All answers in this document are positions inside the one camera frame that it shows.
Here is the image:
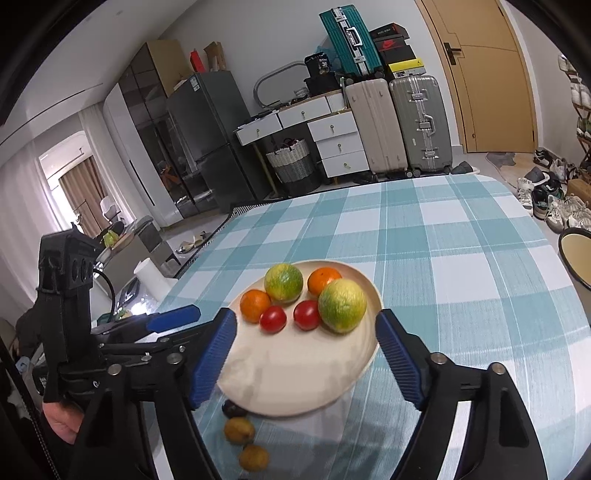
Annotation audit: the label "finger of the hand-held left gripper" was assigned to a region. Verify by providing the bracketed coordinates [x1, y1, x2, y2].
[91, 305, 202, 340]
[99, 336, 201, 357]

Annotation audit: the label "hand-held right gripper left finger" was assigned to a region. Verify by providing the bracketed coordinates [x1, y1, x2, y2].
[69, 308, 239, 480]

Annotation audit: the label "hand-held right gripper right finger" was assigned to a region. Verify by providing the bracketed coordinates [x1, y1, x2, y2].
[375, 309, 550, 480]

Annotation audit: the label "orange mandarin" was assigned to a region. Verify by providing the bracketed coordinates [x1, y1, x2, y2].
[239, 289, 272, 324]
[307, 267, 344, 298]

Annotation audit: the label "red tomato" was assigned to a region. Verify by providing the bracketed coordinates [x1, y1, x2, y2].
[259, 305, 288, 333]
[293, 299, 323, 332]

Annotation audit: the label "yellow-green guava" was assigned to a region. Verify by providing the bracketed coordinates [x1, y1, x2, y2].
[317, 278, 368, 334]
[264, 263, 304, 304]

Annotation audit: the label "cream round plate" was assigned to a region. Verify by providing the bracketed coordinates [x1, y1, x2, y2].
[217, 260, 384, 419]

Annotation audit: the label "person's left hand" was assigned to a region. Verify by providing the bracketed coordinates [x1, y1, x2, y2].
[41, 399, 86, 446]

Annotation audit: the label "white paper towel roll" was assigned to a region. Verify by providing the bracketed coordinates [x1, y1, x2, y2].
[133, 257, 173, 299]

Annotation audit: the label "beige sandals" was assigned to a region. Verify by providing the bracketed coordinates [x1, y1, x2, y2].
[175, 233, 209, 254]

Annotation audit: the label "brown longan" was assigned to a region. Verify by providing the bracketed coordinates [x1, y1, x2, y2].
[238, 444, 270, 472]
[223, 416, 256, 445]

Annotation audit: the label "grey cabinet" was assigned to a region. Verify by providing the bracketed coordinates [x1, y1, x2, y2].
[98, 216, 170, 278]

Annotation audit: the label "white chair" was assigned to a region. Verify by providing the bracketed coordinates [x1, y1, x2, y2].
[99, 196, 122, 223]

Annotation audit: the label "brown curtain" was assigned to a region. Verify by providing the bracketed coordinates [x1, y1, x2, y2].
[59, 154, 122, 237]

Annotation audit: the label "teal checked tablecloth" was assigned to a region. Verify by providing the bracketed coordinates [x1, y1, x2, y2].
[139, 174, 591, 480]

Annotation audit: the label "dark glass door cabinet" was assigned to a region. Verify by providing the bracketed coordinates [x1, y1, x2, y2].
[102, 43, 205, 228]

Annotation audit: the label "dark grey refrigerator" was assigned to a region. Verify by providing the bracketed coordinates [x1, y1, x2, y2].
[165, 71, 274, 214]

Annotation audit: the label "woven laundry basket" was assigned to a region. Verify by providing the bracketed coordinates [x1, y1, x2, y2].
[266, 138, 322, 197]

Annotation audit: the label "black-rimmed round stool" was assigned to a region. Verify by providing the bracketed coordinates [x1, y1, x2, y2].
[558, 227, 591, 292]

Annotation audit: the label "pile of shoes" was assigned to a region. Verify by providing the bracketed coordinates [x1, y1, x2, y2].
[516, 147, 591, 232]

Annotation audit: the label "white desk with drawers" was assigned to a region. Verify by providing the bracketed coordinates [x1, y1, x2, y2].
[235, 89, 371, 182]

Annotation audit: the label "beige hard suitcase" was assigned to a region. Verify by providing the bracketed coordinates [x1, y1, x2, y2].
[344, 78, 410, 182]

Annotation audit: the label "silver hard suitcase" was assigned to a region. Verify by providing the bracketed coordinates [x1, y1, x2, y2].
[389, 73, 454, 177]

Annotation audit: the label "brown cardboard box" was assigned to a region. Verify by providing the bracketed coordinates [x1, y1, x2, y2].
[566, 178, 591, 202]

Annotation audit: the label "tall cardboard boxes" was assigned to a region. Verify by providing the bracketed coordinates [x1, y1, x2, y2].
[147, 39, 227, 96]

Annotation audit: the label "oval mirror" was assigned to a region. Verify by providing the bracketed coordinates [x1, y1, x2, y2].
[253, 60, 308, 110]

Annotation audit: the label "black storage box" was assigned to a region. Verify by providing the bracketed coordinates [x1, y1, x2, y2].
[303, 74, 345, 97]

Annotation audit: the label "yellow and black shoe box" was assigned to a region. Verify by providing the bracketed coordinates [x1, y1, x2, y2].
[385, 59, 426, 82]

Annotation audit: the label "wooden door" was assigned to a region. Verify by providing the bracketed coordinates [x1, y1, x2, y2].
[414, 0, 539, 154]

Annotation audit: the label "black printed bag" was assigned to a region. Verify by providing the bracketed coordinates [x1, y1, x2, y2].
[304, 52, 334, 77]

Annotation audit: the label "shoe rack with shoes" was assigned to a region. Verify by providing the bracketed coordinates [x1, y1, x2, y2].
[558, 52, 591, 172]

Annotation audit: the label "red and black shoe box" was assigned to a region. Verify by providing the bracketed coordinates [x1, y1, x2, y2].
[373, 37, 412, 52]

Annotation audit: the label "teal hard suitcase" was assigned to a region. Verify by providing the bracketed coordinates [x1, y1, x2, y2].
[318, 5, 385, 80]

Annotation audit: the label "black cable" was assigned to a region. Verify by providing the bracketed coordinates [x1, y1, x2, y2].
[93, 270, 116, 315]

